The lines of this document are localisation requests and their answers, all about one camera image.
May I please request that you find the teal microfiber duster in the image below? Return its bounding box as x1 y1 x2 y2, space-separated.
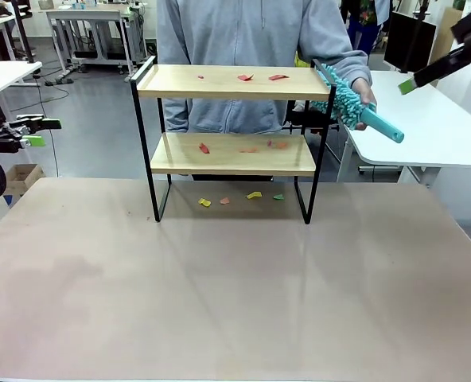
309 65 405 144

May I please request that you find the two-tier wooden shelf black frame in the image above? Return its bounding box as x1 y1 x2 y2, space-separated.
130 55 337 225

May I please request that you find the person's left hand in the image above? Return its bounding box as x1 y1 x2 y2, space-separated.
352 78 379 131

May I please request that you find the brown cardboard board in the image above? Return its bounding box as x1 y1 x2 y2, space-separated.
428 6 464 67

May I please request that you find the cardboard box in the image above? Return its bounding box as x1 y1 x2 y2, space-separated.
2 163 46 199

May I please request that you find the black monitor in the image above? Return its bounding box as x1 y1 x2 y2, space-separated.
383 10 438 74

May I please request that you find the person in blue trousers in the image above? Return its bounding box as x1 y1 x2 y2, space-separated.
341 0 394 55

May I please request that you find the black stand pole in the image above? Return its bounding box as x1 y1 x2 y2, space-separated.
11 0 37 64

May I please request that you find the white-framed workbench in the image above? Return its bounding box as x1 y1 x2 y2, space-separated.
44 2 149 84

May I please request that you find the black office chair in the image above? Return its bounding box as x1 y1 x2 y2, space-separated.
285 99 342 134

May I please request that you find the person in grey hoodie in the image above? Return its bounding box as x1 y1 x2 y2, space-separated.
155 0 374 134

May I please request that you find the black floor cable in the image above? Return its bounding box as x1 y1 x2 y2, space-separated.
32 69 70 178

